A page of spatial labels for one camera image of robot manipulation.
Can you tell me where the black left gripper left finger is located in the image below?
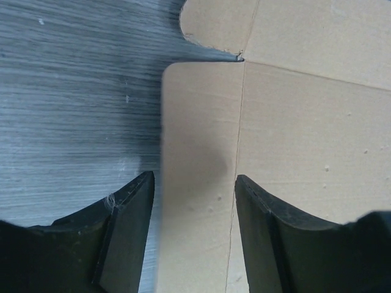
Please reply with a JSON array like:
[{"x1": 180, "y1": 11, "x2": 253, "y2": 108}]
[{"x1": 1, "y1": 171, "x2": 155, "y2": 292}]

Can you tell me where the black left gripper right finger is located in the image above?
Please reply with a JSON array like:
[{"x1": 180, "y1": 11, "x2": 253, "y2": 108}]
[{"x1": 235, "y1": 175, "x2": 390, "y2": 292}]

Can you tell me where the brown cardboard box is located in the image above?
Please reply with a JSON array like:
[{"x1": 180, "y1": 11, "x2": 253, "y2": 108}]
[{"x1": 156, "y1": 1, "x2": 390, "y2": 292}]

